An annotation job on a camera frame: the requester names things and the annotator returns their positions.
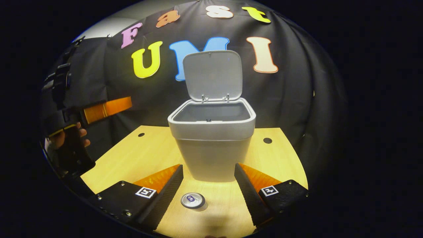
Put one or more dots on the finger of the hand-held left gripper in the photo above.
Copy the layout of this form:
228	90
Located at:
105	109

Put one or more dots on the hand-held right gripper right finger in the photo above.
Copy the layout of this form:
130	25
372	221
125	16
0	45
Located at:
249	198

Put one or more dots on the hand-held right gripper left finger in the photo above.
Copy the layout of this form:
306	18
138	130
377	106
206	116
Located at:
165	198

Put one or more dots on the silver pop can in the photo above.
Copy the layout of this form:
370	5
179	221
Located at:
192	200

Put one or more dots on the white desktop garbage bin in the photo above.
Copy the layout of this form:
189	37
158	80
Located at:
213	148

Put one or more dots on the wooden desktop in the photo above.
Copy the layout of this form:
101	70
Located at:
138	158

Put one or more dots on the black backdrop cloth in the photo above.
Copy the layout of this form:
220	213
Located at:
290	99

